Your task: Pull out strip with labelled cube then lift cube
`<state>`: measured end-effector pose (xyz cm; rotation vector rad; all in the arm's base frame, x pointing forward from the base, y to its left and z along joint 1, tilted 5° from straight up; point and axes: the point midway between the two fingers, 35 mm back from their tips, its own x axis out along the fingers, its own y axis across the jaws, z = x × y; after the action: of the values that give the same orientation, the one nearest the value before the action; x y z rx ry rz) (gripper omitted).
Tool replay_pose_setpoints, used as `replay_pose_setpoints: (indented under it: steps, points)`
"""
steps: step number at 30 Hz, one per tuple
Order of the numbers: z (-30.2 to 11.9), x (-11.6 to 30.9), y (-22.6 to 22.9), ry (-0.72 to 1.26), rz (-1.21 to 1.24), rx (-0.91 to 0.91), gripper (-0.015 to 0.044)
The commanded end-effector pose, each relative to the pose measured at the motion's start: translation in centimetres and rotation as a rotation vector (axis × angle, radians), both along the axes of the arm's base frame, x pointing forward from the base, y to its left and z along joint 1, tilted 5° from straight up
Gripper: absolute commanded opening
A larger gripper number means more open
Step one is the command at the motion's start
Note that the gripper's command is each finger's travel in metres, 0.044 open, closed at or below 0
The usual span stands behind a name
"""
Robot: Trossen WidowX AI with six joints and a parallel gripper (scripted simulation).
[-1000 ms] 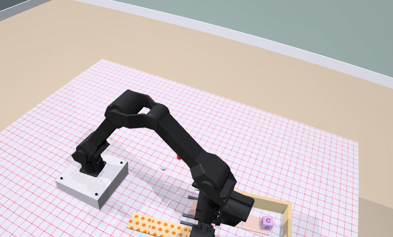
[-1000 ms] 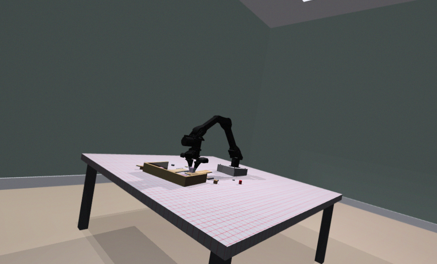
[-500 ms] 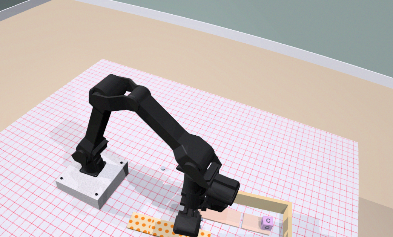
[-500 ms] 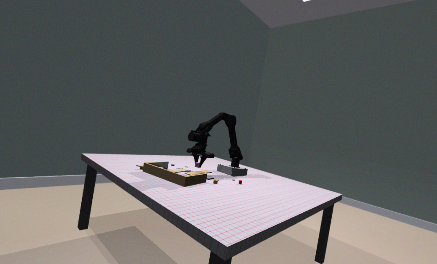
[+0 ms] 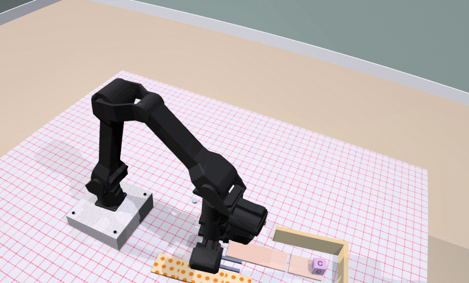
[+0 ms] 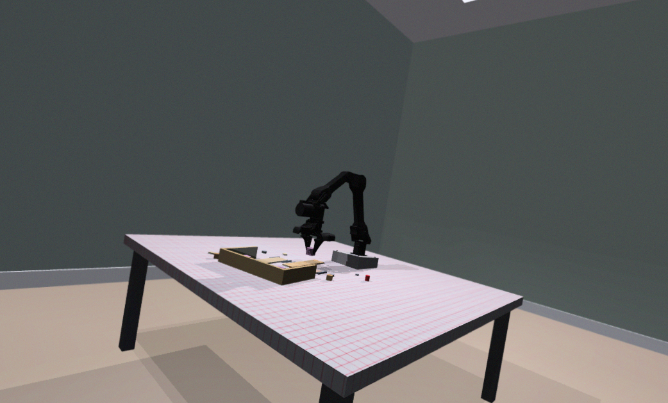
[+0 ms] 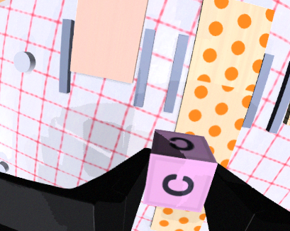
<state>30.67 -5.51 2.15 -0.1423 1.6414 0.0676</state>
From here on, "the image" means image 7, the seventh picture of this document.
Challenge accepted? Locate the pink labelled cube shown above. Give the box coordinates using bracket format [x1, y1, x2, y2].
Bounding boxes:
[143, 130, 218, 213]

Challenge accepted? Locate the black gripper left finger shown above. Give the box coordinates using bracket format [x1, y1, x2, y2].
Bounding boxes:
[0, 147, 151, 231]

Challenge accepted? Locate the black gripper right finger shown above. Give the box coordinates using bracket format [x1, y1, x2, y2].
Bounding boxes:
[204, 163, 290, 231]

